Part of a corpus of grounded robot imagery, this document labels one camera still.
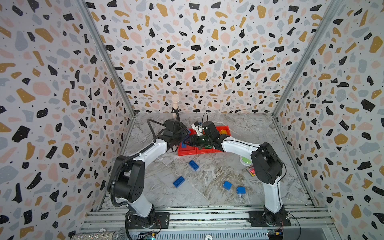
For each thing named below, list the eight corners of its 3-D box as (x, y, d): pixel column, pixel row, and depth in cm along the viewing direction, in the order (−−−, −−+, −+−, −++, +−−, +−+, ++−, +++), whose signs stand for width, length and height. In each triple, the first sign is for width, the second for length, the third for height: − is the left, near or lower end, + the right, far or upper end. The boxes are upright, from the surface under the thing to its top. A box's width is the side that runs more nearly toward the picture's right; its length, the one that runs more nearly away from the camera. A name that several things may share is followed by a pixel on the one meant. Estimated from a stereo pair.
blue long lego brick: (172, 183, 87) (172, 182, 86) (181, 176, 90) (180, 175, 89) (176, 188, 86) (176, 186, 84) (184, 180, 89) (184, 179, 87)
